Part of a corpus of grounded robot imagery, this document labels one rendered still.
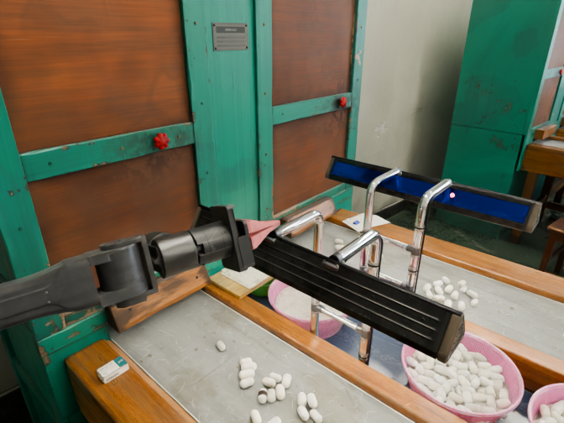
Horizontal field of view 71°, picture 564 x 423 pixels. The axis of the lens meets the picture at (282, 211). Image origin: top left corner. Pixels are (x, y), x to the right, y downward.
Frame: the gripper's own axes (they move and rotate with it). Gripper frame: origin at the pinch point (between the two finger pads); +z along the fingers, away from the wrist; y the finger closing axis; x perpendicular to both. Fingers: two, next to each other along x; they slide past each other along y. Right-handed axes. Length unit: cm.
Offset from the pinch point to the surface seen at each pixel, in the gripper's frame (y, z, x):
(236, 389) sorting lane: 39.6, -3.6, -26.2
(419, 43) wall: -73, 241, -144
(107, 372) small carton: 29, -27, -41
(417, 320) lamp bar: 18.1, 12.5, 15.8
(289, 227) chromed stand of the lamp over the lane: 4.2, 11.1, -13.3
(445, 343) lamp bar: 20.9, 12.8, 19.9
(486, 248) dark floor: 89, 245, -114
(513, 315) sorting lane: 48, 75, -5
